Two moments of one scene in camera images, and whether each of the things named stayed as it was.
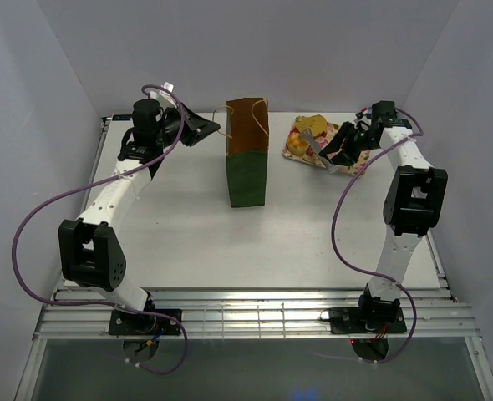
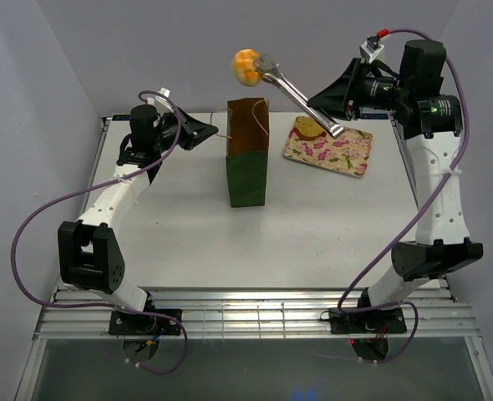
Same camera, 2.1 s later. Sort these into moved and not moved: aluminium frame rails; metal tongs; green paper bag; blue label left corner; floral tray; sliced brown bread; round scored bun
Moved: round scored bun; metal tongs
Not moved: green paper bag; floral tray; blue label left corner; aluminium frame rails; sliced brown bread
